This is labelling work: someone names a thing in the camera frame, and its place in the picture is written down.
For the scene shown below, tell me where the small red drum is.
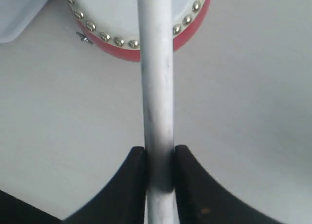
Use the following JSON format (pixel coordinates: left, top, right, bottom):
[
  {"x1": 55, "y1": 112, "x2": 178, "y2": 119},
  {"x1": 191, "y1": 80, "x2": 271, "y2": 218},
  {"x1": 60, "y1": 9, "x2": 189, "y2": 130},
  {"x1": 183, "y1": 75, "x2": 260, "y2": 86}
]
[{"x1": 66, "y1": 0, "x2": 210, "y2": 62}]

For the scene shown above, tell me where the white plastic tray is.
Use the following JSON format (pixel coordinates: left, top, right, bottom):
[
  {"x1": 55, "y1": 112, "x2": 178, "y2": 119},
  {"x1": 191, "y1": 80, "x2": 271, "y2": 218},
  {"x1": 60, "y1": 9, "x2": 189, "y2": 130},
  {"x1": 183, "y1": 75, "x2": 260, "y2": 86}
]
[{"x1": 0, "y1": 0, "x2": 48, "y2": 44}]

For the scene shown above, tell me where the wooden drumstick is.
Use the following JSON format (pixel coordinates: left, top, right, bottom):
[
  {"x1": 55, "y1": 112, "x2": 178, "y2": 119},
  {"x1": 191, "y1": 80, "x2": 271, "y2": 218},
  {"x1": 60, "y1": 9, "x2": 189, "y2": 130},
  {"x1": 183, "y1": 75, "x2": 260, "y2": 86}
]
[{"x1": 137, "y1": 0, "x2": 174, "y2": 224}]

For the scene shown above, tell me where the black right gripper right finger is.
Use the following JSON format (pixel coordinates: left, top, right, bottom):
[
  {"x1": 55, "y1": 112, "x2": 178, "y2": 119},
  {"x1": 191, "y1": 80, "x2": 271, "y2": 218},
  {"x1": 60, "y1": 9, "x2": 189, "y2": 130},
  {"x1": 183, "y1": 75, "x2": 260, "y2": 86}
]
[{"x1": 174, "y1": 145, "x2": 312, "y2": 224}]

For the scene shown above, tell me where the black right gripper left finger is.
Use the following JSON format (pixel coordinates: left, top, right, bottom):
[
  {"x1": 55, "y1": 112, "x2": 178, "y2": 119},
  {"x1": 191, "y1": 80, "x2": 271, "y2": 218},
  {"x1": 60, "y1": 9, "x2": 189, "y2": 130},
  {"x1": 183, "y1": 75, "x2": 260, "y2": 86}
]
[{"x1": 62, "y1": 147, "x2": 147, "y2": 224}]

